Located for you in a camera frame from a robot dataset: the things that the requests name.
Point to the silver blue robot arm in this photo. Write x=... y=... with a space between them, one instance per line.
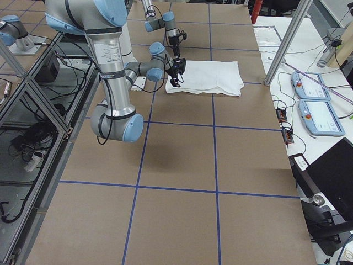
x=103 y=23
x=165 y=21

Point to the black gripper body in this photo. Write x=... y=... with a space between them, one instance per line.
x=175 y=72
x=174 y=41

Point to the aluminium frame post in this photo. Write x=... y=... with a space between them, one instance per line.
x=287 y=40

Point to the white long-sleeve printed shirt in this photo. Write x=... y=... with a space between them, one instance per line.
x=215 y=77

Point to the blue teach pendant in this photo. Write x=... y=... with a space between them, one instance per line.
x=306 y=88
x=320 y=118

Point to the red fire extinguisher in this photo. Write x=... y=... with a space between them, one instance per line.
x=256 y=10

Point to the upper blue teach pendant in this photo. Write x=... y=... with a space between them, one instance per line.
x=306 y=88

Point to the black laptop screen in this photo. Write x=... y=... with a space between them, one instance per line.
x=332 y=174

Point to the black box with white label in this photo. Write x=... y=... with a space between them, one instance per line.
x=299 y=166

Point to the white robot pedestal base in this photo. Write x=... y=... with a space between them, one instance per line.
x=130 y=61

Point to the clear plastic document sleeve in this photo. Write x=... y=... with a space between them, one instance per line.
x=267 y=36

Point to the lower blue teach pendant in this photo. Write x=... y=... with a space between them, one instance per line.
x=320 y=118

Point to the white power strip floor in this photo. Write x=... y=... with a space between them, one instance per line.
x=36 y=158

